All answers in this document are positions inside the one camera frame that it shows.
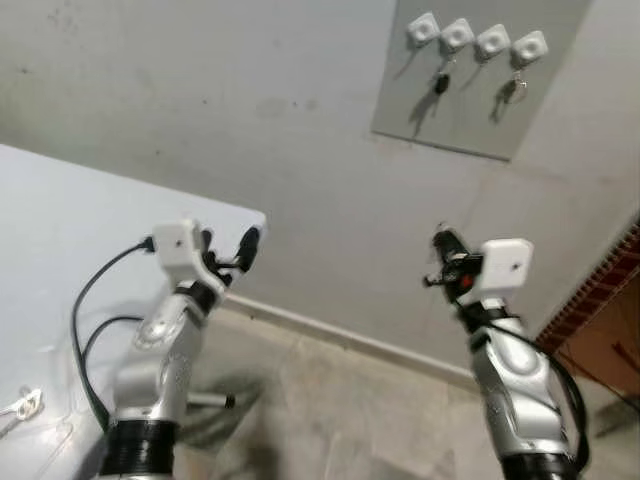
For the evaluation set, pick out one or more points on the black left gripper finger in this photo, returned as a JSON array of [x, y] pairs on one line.
[[248, 248], [206, 242]]

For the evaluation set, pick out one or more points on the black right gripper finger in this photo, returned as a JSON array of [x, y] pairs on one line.
[[450, 247]]

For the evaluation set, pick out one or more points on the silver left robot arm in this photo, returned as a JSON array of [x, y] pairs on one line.
[[160, 370]]

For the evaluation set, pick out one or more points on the white folding table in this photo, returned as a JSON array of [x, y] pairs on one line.
[[60, 260]]

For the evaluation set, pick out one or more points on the black car key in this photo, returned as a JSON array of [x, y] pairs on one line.
[[441, 85]]

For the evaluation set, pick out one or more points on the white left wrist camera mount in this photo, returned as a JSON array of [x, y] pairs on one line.
[[175, 245]]

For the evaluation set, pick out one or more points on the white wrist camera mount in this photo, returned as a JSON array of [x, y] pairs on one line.
[[506, 265], [175, 245]]

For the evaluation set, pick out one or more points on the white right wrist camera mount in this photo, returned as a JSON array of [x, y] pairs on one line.
[[506, 265]]

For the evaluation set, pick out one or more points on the white wall baseboard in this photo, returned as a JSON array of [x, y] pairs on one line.
[[350, 338]]

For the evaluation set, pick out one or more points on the grey wall panel board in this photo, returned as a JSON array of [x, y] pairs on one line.
[[470, 115]]

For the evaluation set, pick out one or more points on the white square wall hook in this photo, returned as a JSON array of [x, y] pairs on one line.
[[529, 47], [457, 35], [423, 29], [492, 41]]

